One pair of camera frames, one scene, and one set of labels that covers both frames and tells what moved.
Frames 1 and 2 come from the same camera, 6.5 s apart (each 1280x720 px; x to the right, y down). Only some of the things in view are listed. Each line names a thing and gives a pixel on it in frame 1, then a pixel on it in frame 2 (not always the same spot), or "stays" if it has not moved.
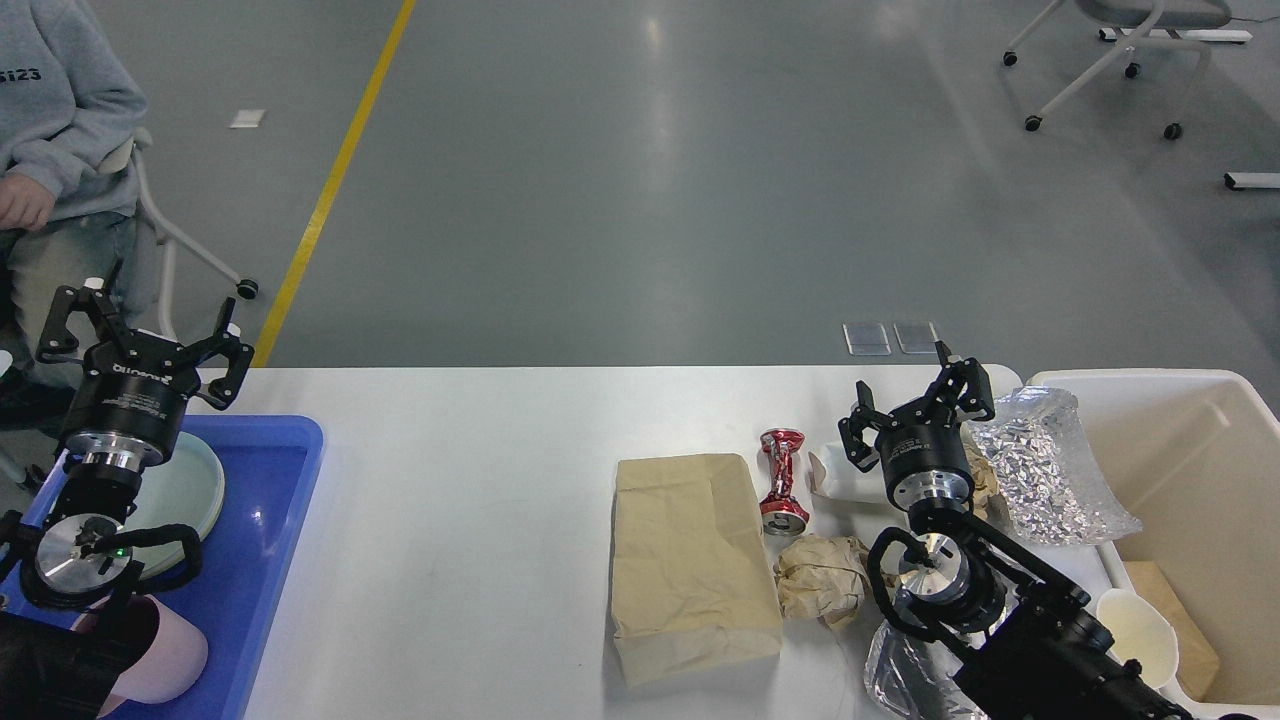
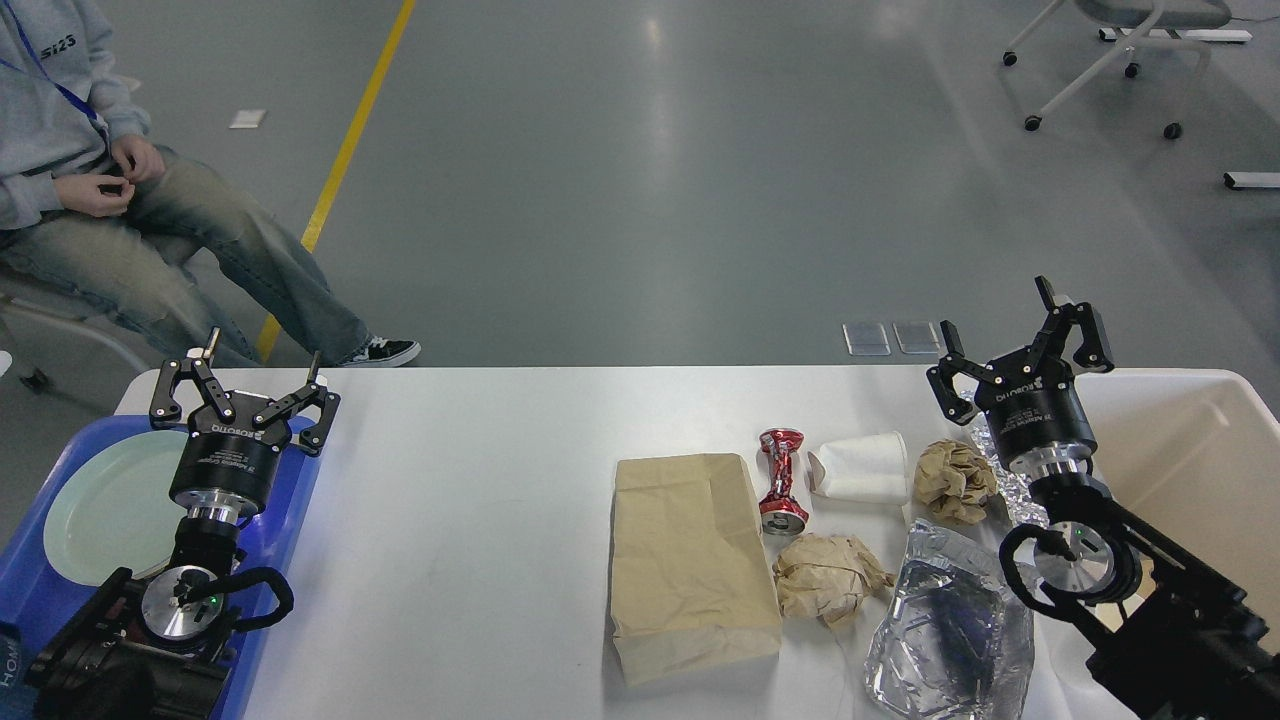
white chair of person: x=118 y=158 -> x=62 y=376
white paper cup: x=839 y=477 stays
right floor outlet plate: x=916 y=337 stays
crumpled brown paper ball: x=821 y=577 stays
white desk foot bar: x=1122 y=34 stays
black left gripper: x=132 y=394 -> x=225 y=463
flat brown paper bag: x=694 y=593 stays
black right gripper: x=921 y=449 -> x=1031 y=401
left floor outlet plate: x=866 y=339 stays
